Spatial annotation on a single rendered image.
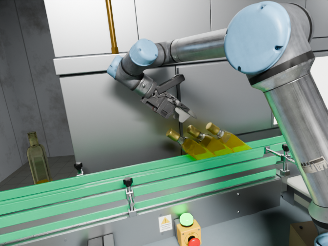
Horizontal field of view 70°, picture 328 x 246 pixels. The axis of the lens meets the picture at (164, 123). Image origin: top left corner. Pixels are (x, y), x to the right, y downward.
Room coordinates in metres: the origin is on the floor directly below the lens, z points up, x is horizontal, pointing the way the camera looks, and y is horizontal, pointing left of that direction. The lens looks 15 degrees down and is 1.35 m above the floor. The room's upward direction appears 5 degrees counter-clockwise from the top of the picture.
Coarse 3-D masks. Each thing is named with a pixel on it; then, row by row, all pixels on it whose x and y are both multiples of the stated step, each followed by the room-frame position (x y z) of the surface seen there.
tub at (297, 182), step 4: (296, 176) 0.87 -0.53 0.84; (300, 176) 0.87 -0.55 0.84; (288, 180) 0.85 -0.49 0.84; (292, 180) 0.86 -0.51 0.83; (296, 180) 0.87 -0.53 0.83; (300, 180) 0.87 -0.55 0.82; (292, 184) 0.82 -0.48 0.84; (296, 184) 0.86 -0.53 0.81; (300, 184) 0.87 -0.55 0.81; (304, 184) 0.87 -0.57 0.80; (296, 188) 0.80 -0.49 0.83; (300, 188) 0.78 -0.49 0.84; (304, 188) 0.87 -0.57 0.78; (304, 192) 0.76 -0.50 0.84; (308, 192) 0.76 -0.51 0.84; (308, 196) 0.74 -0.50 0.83
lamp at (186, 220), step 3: (186, 213) 0.68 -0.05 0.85; (183, 216) 0.67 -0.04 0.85; (186, 216) 0.66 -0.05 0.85; (189, 216) 0.66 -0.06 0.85; (180, 219) 0.66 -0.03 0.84; (183, 219) 0.66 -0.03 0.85; (186, 219) 0.65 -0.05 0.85; (189, 219) 0.65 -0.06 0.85; (192, 219) 0.66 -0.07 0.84; (180, 222) 0.67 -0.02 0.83; (183, 222) 0.65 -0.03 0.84; (186, 222) 0.65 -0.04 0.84; (189, 222) 0.65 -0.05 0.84; (192, 222) 0.66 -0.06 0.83; (183, 225) 0.65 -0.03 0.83; (186, 225) 0.65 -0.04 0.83; (189, 225) 0.65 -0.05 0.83
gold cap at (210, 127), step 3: (210, 123) 0.90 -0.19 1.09; (207, 126) 0.91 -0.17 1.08; (210, 126) 0.89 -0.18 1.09; (213, 126) 0.89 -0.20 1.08; (216, 126) 0.90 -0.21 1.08; (207, 129) 0.90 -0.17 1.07; (210, 129) 0.89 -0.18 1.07; (213, 129) 0.89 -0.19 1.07; (216, 129) 0.90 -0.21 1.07; (219, 129) 0.90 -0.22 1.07; (213, 132) 0.90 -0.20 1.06; (216, 132) 0.90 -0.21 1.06
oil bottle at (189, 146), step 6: (186, 138) 0.86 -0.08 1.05; (180, 144) 0.87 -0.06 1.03; (186, 144) 0.85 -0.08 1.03; (192, 144) 0.85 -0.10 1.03; (198, 144) 0.86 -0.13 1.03; (186, 150) 0.85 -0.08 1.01; (192, 150) 0.85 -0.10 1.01; (198, 150) 0.86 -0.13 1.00; (204, 150) 0.87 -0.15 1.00; (192, 156) 0.86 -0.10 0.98; (198, 156) 0.86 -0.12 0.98; (204, 156) 0.87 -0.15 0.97; (210, 156) 0.87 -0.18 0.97
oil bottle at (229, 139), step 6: (228, 132) 0.90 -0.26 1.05; (222, 138) 0.90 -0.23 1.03; (228, 138) 0.90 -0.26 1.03; (234, 138) 0.90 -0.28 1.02; (228, 144) 0.90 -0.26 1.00; (234, 144) 0.90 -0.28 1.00; (240, 144) 0.91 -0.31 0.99; (246, 144) 0.92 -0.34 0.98; (234, 150) 0.90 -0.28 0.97; (240, 150) 0.91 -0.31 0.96
